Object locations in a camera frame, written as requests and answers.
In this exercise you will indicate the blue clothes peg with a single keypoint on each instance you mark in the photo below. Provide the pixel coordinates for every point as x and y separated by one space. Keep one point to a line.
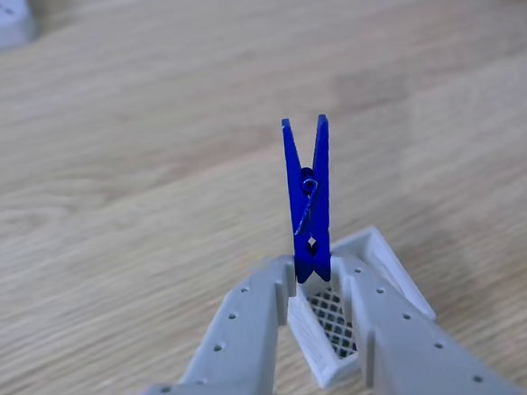
320 202

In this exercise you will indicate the small white mesh crate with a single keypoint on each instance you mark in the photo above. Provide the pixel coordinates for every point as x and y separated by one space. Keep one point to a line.
310 339

